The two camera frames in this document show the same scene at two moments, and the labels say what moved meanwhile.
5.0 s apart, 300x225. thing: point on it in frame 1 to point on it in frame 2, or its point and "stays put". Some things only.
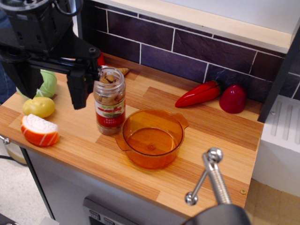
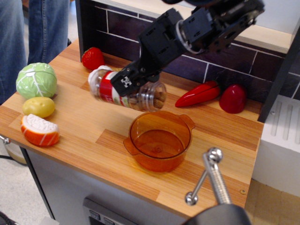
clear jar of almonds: x=109 y=97 to x=151 y=96
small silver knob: x=6 y=141 stays put
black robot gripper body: x=42 y=36 to x=160 y=46
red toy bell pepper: x=233 y=99 stays put
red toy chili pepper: x=208 y=91 stays put
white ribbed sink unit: x=277 y=162 stays put
